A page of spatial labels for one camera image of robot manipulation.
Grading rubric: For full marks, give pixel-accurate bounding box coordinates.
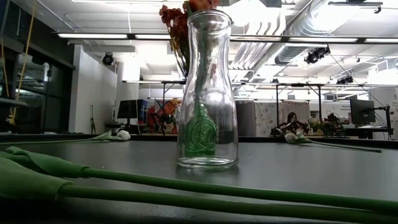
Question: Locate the black ceiling spotlight cluster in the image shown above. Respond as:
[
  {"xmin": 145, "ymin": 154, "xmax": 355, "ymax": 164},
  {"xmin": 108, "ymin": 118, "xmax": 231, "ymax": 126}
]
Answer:
[{"xmin": 303, "ymin": 45, "xmax": 331, "ymax": 65}]

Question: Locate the white tulip flower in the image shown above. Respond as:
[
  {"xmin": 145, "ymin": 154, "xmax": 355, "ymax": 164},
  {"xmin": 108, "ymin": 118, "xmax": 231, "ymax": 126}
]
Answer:
[
  {"xmin": 0, "ymin": 129, "xmax": 132, "ymax": 146},
  {"xmin": 284, "ymin": 132, "xmax": 382, "ymax": 154}
]

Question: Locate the green glass bottle vase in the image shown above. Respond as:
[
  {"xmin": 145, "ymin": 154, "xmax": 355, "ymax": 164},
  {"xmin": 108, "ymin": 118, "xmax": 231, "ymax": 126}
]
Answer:
[{"xmin": 185, "ymin": 103, "xmax": 218, "ymax": 156}]

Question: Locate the orange blossom flower spray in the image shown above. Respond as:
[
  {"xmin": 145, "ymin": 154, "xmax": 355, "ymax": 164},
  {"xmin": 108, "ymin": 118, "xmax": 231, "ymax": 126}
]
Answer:
[{"xmin": 159, "ymin": 4, "xmax": 190, "ymax": 78}]

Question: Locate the orange and red colourful display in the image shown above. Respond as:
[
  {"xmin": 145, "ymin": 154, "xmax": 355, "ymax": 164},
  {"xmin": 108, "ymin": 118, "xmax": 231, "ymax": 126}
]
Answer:
[{"xmin": 147, "ymin": 98, "xmax": 181, "ymax": 134}]

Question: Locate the silver round air duct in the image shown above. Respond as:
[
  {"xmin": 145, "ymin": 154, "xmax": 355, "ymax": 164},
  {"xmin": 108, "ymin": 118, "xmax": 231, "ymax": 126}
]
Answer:
[{"xmin": 274, "ymin": 0, "xmax": 335, "ymax": 65}]

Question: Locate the person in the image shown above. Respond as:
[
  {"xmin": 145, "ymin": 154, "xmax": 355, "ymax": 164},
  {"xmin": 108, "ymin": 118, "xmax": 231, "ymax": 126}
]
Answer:
[{"xmin": 286, "ymin": 111, "xmax": 299, "ymax": 125}]

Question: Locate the clear cut glass vase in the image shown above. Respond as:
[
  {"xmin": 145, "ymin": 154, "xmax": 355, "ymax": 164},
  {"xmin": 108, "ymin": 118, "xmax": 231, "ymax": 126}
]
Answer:
[{"xmin": 173, "ymin": 104, "xmax": 184, "ymax": 131}]

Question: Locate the background flower bunch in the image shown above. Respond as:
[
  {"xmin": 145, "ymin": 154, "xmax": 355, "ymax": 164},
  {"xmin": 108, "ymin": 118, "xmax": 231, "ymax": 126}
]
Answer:
[{"xmin": 307, "ymin": 117, "xmax": 325, "ymax": 134}]

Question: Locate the black monitor on arm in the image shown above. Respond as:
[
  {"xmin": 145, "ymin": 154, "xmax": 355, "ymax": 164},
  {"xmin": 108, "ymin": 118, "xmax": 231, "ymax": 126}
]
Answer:
[{"xmin": 349, "ymin": 95, "xmax": 376, "ymax": 124}]

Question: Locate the black tripod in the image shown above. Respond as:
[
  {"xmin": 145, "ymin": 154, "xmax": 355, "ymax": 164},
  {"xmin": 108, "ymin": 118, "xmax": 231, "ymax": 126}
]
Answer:
[{"xmin": 89, "ymin": 104, "xmax": 97, "ymax": 134}]

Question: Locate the yellow hanging cable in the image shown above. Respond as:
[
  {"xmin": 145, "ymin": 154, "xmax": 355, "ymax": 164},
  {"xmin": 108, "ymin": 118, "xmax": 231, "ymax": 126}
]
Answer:
[{"xmin": 9, "ymin": 0, "xmax": 35, "ymax": 125}]

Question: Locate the grey partition panel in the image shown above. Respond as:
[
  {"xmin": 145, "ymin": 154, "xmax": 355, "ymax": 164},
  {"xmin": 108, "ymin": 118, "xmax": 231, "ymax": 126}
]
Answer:
[{"xmin": 235, "ymin": 101, "xmax": 312, "ymax": 138}]

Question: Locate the short ceiling light bar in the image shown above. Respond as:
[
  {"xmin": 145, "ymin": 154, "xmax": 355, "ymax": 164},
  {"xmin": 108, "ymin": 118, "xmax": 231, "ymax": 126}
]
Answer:
[{"xmin": 121, "ymin": 80, "xmax": 186, "ymax": 85}]

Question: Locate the green flower stem with leaf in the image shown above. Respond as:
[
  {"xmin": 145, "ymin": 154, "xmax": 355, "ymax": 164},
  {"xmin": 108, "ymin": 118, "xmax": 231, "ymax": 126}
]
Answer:
[
  {"xmin": 0, "ymin": 146, "xmax": 398, "ymax": 214},
  {"xmin": 0, "ymin": 157, "xmax": 398, "ymax": 223}
]

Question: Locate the black computer monitor with stand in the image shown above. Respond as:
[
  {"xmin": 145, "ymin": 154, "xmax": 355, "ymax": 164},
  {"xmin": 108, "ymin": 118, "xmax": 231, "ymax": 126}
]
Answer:
[{"xmin": 116, "ymin": 98, "xmax": 149, "ymax": 134}]

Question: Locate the small black ceiling spotlight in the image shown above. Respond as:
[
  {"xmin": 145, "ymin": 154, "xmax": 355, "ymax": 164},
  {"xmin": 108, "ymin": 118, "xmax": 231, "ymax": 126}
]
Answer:
[{"xmin": 335, "ymin": 75, "xmax": 354, "ymax": 85}]

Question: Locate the long ceiling light bar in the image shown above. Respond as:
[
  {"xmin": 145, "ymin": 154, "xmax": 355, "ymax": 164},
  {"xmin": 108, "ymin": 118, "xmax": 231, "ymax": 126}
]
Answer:
[{"xmin": 57, "ymin": 32, "xmax": 398, "ymax": 44}]

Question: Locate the round black ceiling camera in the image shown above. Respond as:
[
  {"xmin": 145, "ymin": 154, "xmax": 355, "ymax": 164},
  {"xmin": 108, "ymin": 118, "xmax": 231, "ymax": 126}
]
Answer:
[{"xmin": 101, "ymin": 52, "xmax": 114, "ymax": 67}]

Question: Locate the clear glass carafe vase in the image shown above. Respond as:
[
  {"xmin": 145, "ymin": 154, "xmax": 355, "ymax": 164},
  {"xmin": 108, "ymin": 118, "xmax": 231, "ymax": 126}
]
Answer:
[{"xmin": 176, "ymin": 8, "xmax": 239, "ymax": 170}]

